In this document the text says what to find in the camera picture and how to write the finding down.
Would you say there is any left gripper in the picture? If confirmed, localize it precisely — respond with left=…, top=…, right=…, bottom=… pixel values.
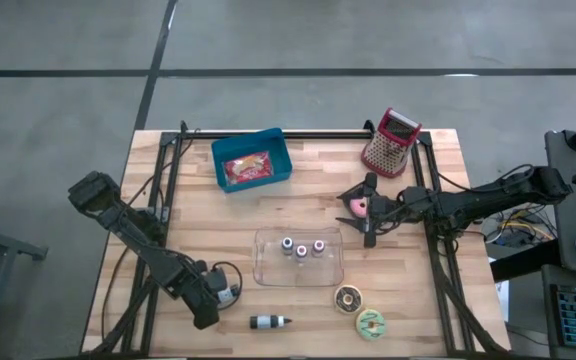
left=175, top=259, right=224, bottom=331

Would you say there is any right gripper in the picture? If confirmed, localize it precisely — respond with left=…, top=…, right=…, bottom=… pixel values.
left=336, top=172, right=405, bottom=250

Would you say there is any green frosted donut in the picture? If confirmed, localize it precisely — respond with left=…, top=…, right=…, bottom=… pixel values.
left=355, top=308, right=387, bottom=342

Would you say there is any clear plastic bin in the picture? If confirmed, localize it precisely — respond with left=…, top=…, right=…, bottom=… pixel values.
left=251, top=227, right=345, bottom=288

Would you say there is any teal plastic bin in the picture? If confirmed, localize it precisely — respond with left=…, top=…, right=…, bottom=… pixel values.
left=210, top=127, right=294, bottom=194

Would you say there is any red snack packet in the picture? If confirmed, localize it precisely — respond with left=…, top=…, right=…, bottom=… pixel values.
left=222, top=151, right=274, bottom=186

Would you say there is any grey desk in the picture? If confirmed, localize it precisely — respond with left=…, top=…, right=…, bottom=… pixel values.
left=542, top=128, right=576, bottom=360

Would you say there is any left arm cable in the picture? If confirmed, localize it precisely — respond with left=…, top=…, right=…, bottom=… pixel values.
left=211, top=261, right=244, bottom=309

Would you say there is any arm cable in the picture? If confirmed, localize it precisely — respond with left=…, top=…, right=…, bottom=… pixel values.
left=211, top=261, right=244, bottom=309
left=430, top=163, right=537, bottom=194

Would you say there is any red-handled metal box grater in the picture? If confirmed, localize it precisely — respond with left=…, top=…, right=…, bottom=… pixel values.
left=360, top=107, right=423, bottom=179

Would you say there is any black aluminium table frame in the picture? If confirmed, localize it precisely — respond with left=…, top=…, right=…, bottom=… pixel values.
left=82, top=119, right=512, bottom=359

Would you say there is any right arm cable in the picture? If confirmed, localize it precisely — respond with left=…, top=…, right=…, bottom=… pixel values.
left=430, top=163, right=537, bottom=194

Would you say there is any tangled cable bundle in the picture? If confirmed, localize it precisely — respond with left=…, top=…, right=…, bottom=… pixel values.
left=482, top=202, right=557, bottom=249

